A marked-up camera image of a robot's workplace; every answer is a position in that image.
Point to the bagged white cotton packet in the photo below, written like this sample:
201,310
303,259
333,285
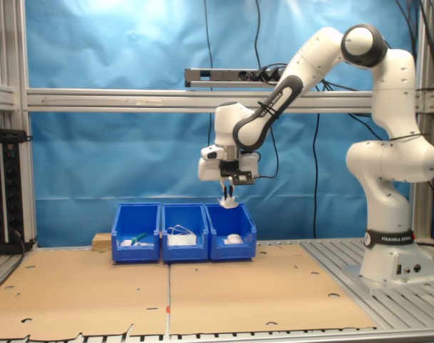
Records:
234,238
227,203

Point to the blue plastic bin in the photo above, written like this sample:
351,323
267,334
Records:
136,253
232,252
184,253

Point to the green syringe packet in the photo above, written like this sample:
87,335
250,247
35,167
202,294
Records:
139,236

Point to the clear flat packet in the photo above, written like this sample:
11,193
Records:
145,243

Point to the grey power strip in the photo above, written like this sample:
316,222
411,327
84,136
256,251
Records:
220,75

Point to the brown cardboard sheet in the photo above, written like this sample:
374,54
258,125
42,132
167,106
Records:
266,286
77,293

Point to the horizontal aluminium beam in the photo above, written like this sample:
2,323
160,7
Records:
131,100

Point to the small white packet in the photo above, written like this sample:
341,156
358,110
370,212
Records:
126,243

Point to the light wooden block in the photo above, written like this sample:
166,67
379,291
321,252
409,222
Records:
101,240

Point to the black equipment rack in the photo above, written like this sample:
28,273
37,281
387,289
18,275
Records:
5,193

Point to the aluminium frame post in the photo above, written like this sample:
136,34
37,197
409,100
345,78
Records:
425,118
9,53

